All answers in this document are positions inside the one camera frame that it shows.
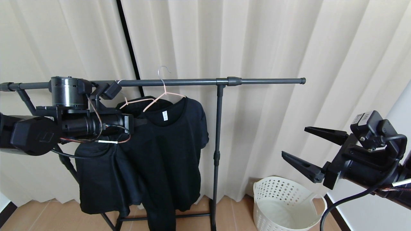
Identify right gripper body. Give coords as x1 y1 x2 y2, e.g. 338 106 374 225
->
323 133 401 190

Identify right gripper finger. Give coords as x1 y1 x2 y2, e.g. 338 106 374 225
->
281 151 326 184
304 126 349 146

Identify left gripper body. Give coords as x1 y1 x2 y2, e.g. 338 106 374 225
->
61 113 134 137

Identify pink clothes hanger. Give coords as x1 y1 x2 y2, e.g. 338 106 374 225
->
117 80 155 110
143 66 186 113

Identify black shorts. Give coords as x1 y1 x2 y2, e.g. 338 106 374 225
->
74 96 161 218

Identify black garment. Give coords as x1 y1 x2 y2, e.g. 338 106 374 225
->
120 96 210 231

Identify white laundry basket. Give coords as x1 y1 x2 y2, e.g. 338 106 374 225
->
253 176 328 231

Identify black clothes rack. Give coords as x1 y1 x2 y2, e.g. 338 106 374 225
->
0 77 306 231

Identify white curtain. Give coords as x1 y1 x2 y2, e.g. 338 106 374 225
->
0 0 139 207
121 0 411 203

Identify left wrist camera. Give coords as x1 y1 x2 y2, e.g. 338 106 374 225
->
92 81 122 111

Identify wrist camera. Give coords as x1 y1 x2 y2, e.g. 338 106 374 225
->
350 111 391 151
92 81 122 111

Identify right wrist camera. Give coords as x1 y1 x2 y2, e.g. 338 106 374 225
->
350 111 391 151

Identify black cable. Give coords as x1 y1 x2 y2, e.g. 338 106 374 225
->
320 134 408 231
51 143 116 160

